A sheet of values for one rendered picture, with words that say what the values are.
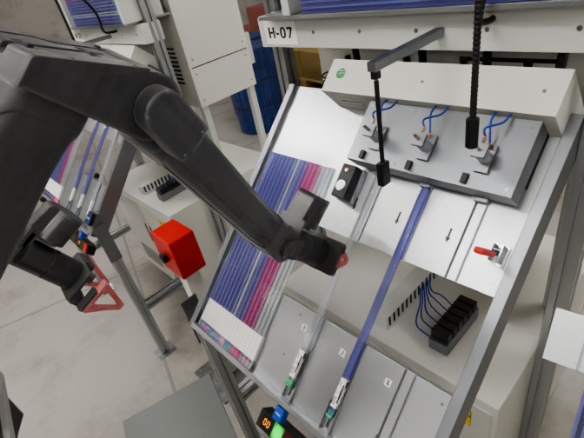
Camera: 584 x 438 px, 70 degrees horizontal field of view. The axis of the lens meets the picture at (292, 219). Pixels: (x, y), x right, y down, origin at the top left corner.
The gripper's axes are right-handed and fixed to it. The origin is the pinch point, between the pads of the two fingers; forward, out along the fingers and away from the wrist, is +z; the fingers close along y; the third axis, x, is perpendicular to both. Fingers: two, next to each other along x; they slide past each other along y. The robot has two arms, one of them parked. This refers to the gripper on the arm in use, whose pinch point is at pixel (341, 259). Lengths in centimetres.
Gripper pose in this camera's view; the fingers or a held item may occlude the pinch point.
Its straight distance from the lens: 89.9
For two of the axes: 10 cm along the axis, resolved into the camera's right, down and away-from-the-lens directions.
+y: -6.8, -2.9, 6.8
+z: 6.3, 2.5, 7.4
